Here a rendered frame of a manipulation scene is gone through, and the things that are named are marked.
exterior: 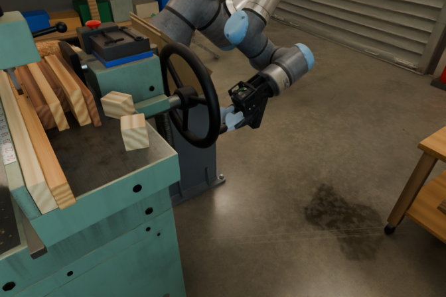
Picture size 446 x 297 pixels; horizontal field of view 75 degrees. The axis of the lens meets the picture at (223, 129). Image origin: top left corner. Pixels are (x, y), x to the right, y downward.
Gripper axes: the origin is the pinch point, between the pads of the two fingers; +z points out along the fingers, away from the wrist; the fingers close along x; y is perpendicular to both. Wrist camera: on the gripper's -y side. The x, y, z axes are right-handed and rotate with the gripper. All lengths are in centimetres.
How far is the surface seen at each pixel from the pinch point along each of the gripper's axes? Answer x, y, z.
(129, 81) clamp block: -1.1, 28.3, 13.1
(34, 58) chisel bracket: -2.3, 41.0, 24.1
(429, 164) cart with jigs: 37, -48, -57
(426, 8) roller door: -51, -104, -241
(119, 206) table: 21.9, 25.6, 27.7
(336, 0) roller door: -144, -118, -244
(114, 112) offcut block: 6.6, 29.4, 19.5
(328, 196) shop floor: 6, -89, -40
